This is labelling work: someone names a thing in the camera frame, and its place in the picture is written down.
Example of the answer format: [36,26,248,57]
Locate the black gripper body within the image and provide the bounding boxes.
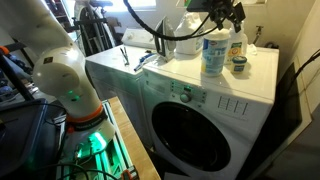
[208,0,242,23]

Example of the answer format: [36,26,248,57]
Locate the blue wipes canister white lid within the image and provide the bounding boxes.
[200,27,231,78]

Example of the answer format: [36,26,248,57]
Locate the white detergent bottle yellow label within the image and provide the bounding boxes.
[224,21,250,66]

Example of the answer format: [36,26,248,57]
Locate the white crumpled cloth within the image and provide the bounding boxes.
[247,43,260,57]

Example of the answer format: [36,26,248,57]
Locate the large white plastic jug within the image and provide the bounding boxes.
[173,11,206,56]

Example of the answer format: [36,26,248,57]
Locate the small blue jar white label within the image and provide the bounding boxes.
[230,55,249,75]

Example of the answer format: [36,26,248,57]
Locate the grey clothes iron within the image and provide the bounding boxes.
[153,16,177,63]

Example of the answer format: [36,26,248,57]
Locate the blue white brush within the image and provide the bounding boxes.
[133,52,158,73]

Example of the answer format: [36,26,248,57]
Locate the white front-load washing machine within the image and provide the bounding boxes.
[142,42,280,180]

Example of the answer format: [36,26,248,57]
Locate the dark metal tongs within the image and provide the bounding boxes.
[119,46,131,67]

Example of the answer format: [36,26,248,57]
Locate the white top-load washer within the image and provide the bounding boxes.
[84,27,158,148]

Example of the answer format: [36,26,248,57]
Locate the wooden workbench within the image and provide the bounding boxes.
[107,96,162,180]

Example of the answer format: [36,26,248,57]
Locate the orange bench clamp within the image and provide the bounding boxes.
[120,167,140,180]

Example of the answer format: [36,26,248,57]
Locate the black tripod leg orange clamp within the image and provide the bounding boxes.
[0,45,35,102]

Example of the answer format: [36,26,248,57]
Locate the black equipment case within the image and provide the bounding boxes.
[0,98,50,178]

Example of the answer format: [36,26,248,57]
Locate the wall water faucet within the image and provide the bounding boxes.
[252,25,265,46]

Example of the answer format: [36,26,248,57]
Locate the black corrugated cable hose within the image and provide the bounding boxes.
[122,0,218,42]

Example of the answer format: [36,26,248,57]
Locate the black wall cable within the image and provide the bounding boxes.
[285,48,320,98]

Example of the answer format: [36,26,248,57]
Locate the wall shelf with items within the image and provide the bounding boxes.
[39,0,73,32]

